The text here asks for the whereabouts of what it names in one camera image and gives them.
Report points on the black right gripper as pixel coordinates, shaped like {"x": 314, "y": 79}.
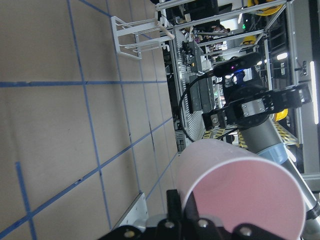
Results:
{"x": 251, "y": 105}

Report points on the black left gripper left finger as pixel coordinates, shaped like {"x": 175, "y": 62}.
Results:
{"x": 174, "y": 206}

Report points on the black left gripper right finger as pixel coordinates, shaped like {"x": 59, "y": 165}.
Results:
{"x": 192, "y": 213}

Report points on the pink plastic cup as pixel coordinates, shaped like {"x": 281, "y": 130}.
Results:
{"x": 238, "y": 186}

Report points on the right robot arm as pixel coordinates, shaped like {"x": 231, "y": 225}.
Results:
{"x": 265, "y": 141}

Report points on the yellow hard hat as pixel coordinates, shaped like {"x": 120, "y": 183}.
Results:
{"x": 266, "y": 11}

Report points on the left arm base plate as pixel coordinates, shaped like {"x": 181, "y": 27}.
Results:
{"x": 136, "y": 215}

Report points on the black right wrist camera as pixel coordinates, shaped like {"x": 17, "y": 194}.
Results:
{"x": 237, "y": 64}

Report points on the white wire cup rack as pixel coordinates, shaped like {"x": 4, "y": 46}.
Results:
{"x": 131, "y": 39}

